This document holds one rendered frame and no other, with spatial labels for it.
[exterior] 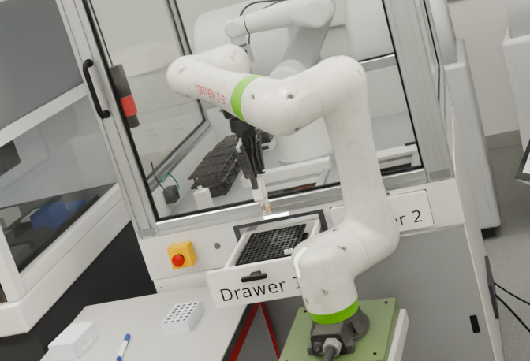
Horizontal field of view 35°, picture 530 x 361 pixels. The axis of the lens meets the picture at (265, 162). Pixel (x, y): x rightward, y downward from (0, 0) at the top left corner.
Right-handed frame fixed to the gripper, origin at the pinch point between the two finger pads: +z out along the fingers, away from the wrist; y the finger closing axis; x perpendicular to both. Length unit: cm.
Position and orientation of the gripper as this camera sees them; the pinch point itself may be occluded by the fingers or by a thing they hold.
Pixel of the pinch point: (258, 187)
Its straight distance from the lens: 229.9
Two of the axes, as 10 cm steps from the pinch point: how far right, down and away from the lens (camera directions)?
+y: -4.2, 2.6, -8.7
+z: 2.2, 9.6, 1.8
